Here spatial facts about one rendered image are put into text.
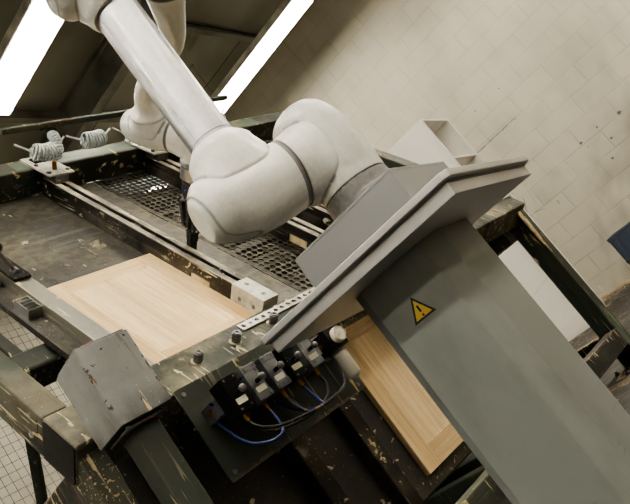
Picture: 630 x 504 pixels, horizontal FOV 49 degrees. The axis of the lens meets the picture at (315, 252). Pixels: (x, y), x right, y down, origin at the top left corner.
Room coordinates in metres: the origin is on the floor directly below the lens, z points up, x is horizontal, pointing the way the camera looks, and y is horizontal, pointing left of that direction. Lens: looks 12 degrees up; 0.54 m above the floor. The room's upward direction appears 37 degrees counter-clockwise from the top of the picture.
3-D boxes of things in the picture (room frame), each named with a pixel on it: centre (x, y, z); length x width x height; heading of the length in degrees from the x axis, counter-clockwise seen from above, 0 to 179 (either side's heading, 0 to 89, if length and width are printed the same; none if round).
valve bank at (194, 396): (1.67, 0.23, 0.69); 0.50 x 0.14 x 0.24; 139
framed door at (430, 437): (2.60, -0.16, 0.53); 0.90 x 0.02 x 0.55; 139
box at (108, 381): (1.30, 0.47, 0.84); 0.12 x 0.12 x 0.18; 49
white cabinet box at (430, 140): (5.77, -1.22, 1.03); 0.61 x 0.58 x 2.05; 150
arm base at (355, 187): (1.42, -0.16, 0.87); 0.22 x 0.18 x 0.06; 145
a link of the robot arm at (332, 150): (1.40, -0.14, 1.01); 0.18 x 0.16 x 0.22; 113
